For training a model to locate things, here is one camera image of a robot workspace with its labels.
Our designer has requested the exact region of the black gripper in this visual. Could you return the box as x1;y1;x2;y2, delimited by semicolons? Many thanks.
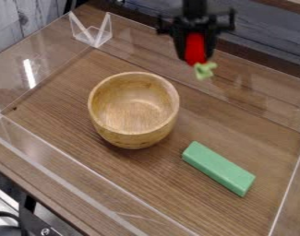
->
156;0;236;61

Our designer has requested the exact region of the red plush tomato green stem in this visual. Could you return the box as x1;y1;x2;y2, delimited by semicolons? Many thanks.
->
184;32;218;80

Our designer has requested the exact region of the wooden bowl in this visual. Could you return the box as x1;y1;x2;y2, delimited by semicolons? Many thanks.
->
88;71;181;149

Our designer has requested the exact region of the green rectangular block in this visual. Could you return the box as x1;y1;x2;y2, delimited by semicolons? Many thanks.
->
183;141;256;197

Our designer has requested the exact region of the clear acrylic corner bracket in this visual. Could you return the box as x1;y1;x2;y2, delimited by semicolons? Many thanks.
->
69;12;113;48

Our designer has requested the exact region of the clear acrylic tray wall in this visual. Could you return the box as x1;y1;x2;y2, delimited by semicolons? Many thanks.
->
0;14;300;236

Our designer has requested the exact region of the black table leg bracket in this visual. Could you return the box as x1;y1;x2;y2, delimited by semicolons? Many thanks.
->
20;195;64;236

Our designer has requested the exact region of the black cable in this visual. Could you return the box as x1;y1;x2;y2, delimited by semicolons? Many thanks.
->
0;210;33;236

